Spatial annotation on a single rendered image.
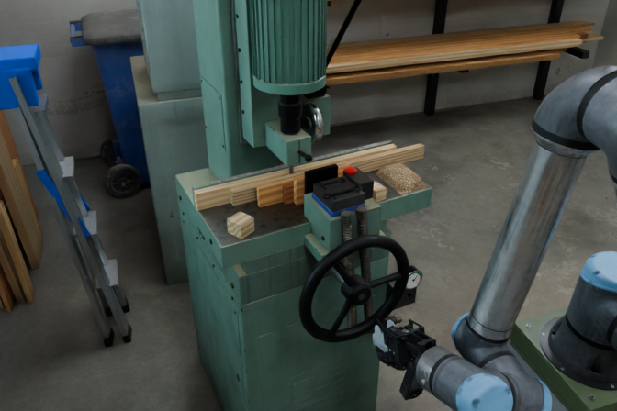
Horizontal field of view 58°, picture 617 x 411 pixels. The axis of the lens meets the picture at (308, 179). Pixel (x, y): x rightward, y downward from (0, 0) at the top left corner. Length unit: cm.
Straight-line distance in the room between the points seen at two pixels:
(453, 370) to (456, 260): 174
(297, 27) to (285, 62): 8
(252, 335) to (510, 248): 72
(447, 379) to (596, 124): 51
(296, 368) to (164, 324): 93
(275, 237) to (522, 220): 58
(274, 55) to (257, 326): 68
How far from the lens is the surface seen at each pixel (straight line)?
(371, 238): 122
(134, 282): 271
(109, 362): 237
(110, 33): 299
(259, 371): 160
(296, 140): 137
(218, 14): 146
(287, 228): 134
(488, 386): 106
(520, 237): 106
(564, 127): 95
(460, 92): 453
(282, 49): 126
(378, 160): 159
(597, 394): 150
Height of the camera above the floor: 165
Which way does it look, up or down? 29 degrees down
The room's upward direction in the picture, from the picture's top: straight up
